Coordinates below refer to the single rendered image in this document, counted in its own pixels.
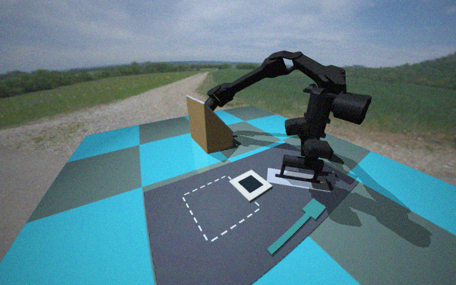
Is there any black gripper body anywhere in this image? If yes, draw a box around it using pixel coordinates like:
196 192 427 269
303 111 334 159

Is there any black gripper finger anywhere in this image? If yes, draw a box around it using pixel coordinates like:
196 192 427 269
298 134 307 156
304 155 319 167

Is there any white square tile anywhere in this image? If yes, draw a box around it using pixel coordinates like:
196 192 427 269
229 170 273 202

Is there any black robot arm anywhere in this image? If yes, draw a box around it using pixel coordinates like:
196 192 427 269
205 50 372 137

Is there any teal flat trowel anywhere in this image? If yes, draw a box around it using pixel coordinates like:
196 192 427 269
267 198 326 256

